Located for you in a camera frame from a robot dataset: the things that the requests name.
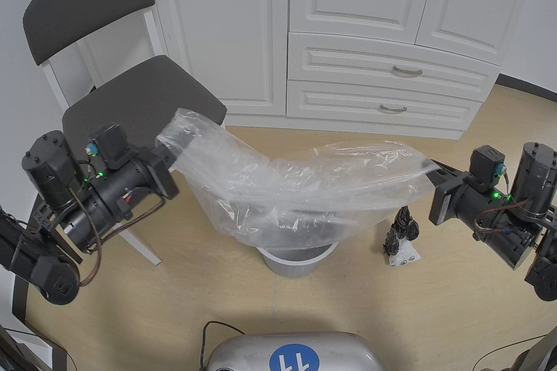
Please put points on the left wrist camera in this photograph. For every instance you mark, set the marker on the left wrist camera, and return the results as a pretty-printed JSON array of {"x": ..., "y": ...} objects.
[{"x": 108, "y": 143}]

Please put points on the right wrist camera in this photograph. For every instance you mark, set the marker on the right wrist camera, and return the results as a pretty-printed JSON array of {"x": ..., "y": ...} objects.
[{"x": 487, "y": 165}]

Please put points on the clear plastic bag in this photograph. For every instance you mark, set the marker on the clear plastic bag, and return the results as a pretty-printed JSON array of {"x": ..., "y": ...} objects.
[{"x": 261, "y": 178}]

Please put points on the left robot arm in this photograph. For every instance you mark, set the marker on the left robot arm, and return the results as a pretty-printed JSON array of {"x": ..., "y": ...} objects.
[{"x": 48, "y": 169}]

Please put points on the white printed wrapper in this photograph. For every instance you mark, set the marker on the white printed wrapper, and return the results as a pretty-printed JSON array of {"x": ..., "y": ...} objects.
[{"x": 407, "y": 257}]

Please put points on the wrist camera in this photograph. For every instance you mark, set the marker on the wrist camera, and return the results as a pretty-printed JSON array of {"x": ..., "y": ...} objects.
[
  {"x": 487, "y": 165},
  {"x": 108, "y": 143}
]

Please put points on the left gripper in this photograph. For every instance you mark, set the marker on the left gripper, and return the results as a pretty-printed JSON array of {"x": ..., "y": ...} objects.
[{"x": 117, "y": 191}]

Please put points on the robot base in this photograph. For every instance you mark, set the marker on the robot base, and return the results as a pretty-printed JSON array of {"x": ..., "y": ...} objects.
[{"x": 243, "y": 356}]

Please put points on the white trash bin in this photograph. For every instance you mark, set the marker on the white trash bin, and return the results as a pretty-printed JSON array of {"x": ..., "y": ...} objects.
[{"x": 300, "y": 264}]

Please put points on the crumpled black plastic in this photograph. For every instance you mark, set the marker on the crumpled black plastic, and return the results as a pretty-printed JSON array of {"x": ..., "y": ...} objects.
[{"x": 402, "y": 225}]

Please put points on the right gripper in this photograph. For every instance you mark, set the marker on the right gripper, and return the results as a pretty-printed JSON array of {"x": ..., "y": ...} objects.
[{"x": 450, "y": 199}]

